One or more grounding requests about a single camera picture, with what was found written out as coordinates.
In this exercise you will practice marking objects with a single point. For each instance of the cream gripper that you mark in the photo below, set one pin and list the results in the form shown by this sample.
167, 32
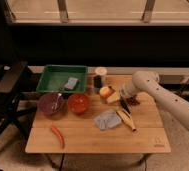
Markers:
113, 98

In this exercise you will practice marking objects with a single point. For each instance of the black handled dish brush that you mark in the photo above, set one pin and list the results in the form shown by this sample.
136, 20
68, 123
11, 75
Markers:
124, 105

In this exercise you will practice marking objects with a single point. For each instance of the blue-grey cloth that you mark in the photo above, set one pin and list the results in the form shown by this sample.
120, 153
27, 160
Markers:
107, 120

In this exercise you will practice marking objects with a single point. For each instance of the yellow banana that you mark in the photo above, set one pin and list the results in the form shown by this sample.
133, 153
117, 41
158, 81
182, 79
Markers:
127, 119

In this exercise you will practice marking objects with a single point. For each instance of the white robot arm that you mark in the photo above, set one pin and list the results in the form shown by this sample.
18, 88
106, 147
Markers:
148, 81

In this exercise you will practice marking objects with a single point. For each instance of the grey sponge in tray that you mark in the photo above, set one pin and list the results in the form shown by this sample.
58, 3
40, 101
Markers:
71, 83

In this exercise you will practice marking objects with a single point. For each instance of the green plastic tray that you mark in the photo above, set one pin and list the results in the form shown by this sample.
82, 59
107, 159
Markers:
54, 77

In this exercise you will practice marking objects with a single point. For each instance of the red yellow apple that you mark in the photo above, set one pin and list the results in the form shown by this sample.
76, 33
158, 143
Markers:
105, 91

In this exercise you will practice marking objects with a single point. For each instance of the dark red grape bunch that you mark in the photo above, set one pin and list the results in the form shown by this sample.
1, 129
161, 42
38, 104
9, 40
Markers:
133, 101

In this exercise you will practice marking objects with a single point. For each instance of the dark can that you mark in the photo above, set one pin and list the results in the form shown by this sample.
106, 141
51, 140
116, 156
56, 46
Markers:
97, 83

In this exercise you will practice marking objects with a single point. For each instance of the wooden folding table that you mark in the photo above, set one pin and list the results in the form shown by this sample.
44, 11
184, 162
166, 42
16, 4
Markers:
81, 135

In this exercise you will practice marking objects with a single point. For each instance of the white cup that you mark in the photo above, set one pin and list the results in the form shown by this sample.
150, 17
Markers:
102, 72

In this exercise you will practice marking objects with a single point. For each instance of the red bowl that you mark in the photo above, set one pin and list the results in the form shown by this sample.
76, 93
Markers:
78, 103

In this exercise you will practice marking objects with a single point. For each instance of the purple bowl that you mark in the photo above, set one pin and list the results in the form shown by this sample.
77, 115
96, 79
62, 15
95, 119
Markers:
46, 102

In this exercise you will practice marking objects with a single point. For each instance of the red chili pepper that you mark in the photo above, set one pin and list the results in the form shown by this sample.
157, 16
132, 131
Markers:
58, 134

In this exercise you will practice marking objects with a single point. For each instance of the black office chair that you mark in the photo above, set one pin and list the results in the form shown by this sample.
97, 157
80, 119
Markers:
10, 94

